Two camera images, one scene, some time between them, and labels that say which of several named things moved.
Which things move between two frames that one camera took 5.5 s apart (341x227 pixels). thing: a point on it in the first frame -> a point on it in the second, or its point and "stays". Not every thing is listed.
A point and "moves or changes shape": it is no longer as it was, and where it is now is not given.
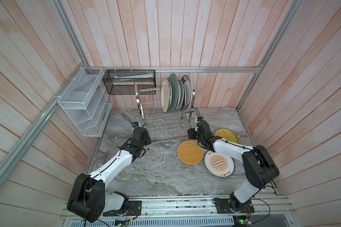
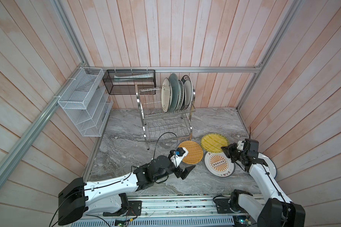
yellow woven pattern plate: [227, 134] moves or changes shape
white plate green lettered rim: [188, 92] stays
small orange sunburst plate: [184, 108] stays
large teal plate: [174, 92] stays
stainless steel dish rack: [160, 125] stays
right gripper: [190, 134] -> [228, 149]
